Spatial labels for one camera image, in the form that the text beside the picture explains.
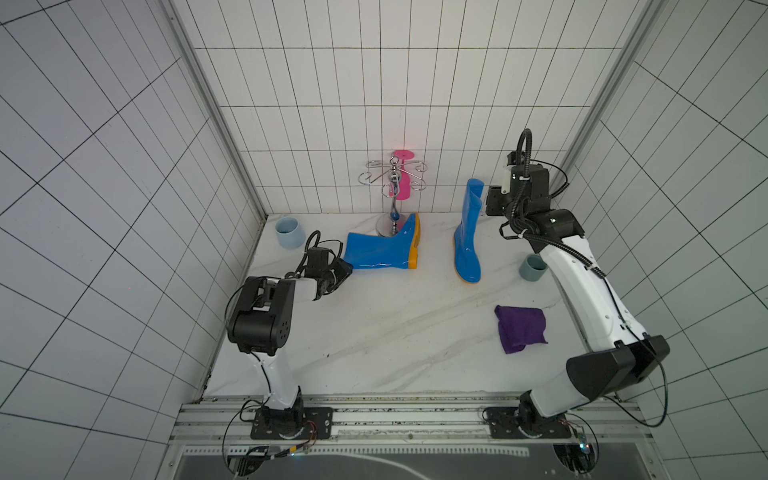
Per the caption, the blue rubber boot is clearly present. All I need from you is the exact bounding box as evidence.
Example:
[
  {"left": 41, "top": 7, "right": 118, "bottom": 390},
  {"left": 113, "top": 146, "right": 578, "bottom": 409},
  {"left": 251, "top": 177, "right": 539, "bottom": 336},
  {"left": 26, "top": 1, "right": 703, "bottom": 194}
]
[
  {"left": 453, "top": 178, "right": 484, "bottom": 284},
  {"left": 343, "top": 213, "right": 421, "bottom": 269}
]

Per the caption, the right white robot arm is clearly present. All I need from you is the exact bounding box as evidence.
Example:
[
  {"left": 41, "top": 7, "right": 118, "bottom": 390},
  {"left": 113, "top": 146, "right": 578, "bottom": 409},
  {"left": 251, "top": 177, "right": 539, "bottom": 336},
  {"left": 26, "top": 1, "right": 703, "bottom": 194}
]
[{"left": 486, "top": 152, "right": 670, "bottom": 439}]

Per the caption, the purple cloth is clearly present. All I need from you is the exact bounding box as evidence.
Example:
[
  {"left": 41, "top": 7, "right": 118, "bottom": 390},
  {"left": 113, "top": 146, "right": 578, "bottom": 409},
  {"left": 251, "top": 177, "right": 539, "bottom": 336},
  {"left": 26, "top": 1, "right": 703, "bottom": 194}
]
[{"left": 494, "top": 305, "right": 547, "bottom": 354}]

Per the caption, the light blue cup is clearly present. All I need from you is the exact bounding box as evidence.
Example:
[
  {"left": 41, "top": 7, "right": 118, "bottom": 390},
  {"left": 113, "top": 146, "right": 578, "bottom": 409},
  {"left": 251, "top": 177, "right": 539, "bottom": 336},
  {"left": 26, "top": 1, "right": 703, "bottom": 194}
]
[{"left": 275, "top": 216, "right": 306, "bottom": 250}]

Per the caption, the chrome hook stand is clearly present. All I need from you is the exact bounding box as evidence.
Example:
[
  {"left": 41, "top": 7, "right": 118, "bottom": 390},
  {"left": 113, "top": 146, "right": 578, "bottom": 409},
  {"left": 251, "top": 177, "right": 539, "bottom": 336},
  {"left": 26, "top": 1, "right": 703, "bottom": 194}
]
[{"left": 358, "top": 150, "right": 428, "bottom": 237}]

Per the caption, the grey-green cup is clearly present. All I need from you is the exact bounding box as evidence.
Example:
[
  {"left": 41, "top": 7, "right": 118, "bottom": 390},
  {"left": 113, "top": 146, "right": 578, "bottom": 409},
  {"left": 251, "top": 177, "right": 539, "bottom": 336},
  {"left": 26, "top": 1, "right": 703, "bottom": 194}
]
[{"left": 519, "top": 254, "right": 548, "bottom": 282}]

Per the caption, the pink hanging brush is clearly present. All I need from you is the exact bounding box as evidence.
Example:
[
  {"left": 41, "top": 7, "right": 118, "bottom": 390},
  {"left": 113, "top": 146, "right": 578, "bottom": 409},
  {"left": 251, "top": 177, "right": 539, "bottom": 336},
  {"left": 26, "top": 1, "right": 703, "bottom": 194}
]
[{"left": 389, "top": 150, "right": 415, "bottom": 201}]

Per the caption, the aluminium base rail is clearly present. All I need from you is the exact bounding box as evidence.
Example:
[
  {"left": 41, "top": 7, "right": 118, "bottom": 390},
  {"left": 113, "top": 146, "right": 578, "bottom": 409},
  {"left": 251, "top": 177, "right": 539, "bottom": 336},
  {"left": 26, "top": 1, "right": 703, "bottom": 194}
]
[{"left": 170, "top": 394, "right": 650, "bottom": 454}]

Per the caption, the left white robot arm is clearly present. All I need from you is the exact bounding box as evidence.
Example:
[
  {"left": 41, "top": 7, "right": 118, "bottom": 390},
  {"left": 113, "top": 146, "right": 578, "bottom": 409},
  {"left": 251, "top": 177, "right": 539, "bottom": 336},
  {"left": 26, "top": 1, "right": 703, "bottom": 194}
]
[{"left": 226, "top": 246, "right": 353, "bottom": 438}]

